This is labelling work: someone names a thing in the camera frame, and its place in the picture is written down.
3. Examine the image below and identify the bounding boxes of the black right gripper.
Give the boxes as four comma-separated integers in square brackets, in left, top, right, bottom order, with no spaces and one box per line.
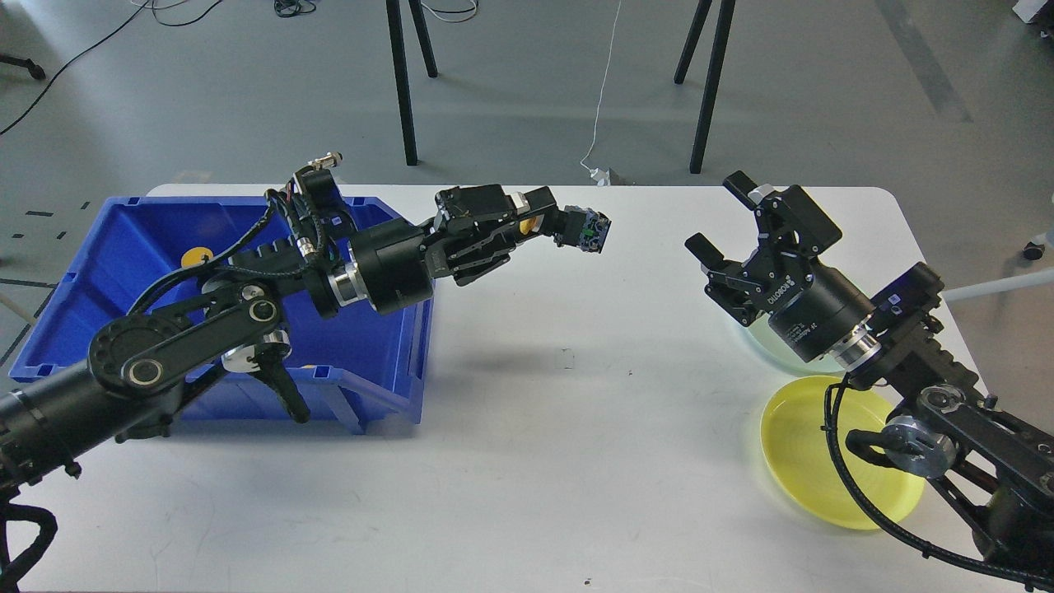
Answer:
[684,171,874,362]

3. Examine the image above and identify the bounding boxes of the black stand foot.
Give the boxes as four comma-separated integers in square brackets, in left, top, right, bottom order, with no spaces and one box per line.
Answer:
[0,53,48,80]

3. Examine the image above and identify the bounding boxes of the white bar with caster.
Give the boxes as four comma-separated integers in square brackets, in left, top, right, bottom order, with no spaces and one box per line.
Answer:
[944,228,1053,301]

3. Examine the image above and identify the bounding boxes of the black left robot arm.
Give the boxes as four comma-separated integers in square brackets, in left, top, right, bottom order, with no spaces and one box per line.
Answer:
[1,152,611,592]

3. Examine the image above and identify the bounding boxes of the yellow button in bin corner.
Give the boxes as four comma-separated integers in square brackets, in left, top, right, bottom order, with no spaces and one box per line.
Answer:
[180,246,214,268]

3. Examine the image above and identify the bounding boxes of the blue plastic bin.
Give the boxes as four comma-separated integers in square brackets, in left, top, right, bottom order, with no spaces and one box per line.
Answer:
[8,196,432,434]

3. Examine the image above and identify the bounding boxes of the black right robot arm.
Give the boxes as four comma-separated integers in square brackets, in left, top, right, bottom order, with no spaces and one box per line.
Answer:
[685,171,1053,591]

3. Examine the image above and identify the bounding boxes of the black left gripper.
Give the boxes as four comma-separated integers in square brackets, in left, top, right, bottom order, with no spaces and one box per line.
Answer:
[328,184,587,315]

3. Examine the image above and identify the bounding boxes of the pale green plate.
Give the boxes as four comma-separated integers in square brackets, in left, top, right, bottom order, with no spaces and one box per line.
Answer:
[742,314,807,371]

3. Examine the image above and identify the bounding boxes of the white cable with plug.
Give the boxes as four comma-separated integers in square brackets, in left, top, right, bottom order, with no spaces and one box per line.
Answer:
[580,0,624,186]

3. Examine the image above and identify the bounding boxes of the yellow plate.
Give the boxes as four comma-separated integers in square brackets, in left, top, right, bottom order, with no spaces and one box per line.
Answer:
[760,375,926,530]

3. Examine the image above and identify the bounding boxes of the yellow push button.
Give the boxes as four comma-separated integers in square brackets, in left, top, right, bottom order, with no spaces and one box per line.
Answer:
[519,206,611,253]

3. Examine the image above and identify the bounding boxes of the black tripod legs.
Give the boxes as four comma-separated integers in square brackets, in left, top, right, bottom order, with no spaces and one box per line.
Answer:
[674,0,737,174]
[385,0,440,166]

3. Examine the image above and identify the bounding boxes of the black floor cables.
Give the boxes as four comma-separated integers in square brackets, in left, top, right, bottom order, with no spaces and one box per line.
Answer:
[0,0,480,138]

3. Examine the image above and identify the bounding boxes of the right black tripod legs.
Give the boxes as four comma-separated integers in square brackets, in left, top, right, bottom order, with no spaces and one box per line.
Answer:
[674,0,737,174]

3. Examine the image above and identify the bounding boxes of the left black tripod legs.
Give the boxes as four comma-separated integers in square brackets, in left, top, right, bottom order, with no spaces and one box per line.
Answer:
[385,0,440,166]

